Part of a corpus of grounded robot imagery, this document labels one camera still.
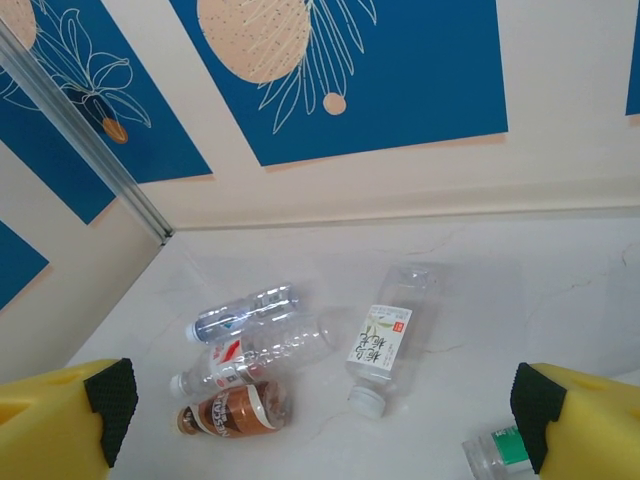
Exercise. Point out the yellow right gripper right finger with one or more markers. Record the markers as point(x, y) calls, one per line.
point(595, 430)

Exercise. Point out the clear ribbed red label bottle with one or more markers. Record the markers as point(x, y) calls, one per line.
point(280, 345)

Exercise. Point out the square clear white label bottle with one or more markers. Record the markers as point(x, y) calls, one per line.
point(380, 340)

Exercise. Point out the brown coffee plastic bottle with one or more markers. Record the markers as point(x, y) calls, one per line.
point(235, 410)

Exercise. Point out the clear green label bottle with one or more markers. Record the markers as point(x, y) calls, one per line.
point(490, 455)

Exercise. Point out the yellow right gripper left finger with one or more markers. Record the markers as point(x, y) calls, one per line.
point(45, 425)

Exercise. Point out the blue label water bottle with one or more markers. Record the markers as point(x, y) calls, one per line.
point(225, 320)

